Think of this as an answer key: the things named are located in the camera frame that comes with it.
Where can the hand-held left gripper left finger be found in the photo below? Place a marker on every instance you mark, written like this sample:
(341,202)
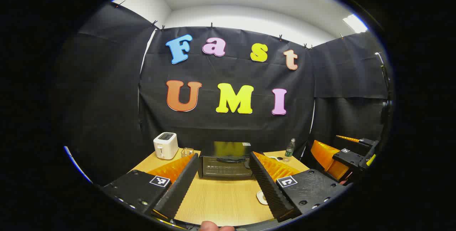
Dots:
(181,184)

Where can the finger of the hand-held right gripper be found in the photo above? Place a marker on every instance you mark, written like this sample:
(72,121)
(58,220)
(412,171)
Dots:
(367,142)
(351,158)

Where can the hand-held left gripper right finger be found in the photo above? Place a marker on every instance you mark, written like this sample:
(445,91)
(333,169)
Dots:
(267,184)

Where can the black electric oven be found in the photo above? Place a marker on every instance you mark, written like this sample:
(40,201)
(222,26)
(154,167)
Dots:
(224,165)

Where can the white square plate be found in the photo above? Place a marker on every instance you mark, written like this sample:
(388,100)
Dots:
(262,198)

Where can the white divided dish with beans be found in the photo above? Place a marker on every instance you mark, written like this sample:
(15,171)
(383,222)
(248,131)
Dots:
(275,158)

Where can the small clear glass container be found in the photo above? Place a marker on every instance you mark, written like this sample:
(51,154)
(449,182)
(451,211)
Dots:
(187,152)

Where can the clear plastic water bottle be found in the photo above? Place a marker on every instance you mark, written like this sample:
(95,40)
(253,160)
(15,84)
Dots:
(289,150)

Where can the white toaster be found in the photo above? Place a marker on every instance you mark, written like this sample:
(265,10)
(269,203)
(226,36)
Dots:
(165,145)

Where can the ceiling light panel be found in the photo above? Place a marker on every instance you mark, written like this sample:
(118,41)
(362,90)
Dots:
(355,23)

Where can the black backdrop cloth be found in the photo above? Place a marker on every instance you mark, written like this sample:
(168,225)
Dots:
(231,71)

